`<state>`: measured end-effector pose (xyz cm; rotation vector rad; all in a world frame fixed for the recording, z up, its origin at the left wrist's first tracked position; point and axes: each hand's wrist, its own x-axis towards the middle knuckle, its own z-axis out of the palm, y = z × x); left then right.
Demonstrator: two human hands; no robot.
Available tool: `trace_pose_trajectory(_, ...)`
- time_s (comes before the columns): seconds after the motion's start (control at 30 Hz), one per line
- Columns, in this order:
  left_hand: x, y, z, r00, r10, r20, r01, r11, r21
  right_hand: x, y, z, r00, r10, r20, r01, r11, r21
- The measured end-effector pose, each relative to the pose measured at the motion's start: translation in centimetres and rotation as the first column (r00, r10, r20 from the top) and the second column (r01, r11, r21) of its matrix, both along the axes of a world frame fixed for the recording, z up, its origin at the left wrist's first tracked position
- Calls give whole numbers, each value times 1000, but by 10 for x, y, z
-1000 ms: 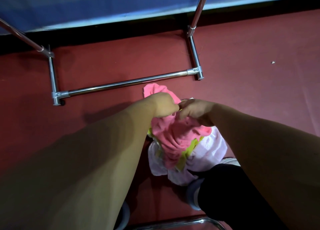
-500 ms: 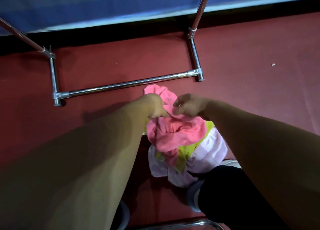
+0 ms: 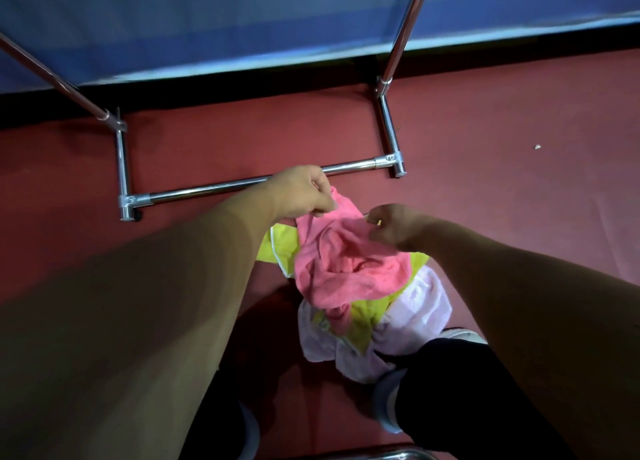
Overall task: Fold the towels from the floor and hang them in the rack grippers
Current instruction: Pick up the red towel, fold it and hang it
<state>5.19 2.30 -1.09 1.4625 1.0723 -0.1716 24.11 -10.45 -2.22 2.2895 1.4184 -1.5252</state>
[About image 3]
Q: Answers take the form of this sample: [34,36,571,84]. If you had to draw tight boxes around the person's right hand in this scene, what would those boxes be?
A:
[366,203,436,253]

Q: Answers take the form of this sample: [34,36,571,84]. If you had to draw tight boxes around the person's left hand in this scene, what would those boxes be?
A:
[265,164,339,221]

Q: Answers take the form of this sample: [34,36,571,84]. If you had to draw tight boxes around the pink towel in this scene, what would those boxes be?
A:
[293,187,413,337]

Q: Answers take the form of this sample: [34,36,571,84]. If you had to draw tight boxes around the metal towel rack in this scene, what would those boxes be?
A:
[0,0,436,223]

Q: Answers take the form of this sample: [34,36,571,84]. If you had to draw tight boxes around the white printed towel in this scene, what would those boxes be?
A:
[297,264,453,385]

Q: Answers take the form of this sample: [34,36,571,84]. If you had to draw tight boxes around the yellow towel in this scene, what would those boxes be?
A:
[255,223,431,355]

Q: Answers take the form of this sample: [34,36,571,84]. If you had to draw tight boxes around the person's right forearm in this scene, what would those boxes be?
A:
[422,217,640,460]

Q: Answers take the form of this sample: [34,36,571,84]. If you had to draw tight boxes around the person's left forearm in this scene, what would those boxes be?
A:
[0,184,281,460]

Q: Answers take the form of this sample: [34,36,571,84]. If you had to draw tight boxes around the person's right shoe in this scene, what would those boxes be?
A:
[372,328,489,435]

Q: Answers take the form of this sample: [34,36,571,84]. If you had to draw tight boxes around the person's shoe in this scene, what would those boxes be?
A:
[372,328,489,435]
[235,402,261,460]

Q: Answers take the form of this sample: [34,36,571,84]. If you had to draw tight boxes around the person's black trousers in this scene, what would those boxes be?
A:
[179,337,579,460]

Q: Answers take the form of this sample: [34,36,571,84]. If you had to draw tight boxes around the person's left shoe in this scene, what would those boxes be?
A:
[235,402,261,460]

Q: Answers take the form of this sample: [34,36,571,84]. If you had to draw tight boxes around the blue banner with white characters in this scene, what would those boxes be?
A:
[0,0,640,93]

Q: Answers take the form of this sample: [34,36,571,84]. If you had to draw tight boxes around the chrome tube frame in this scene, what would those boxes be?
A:
[305,446,441,460]

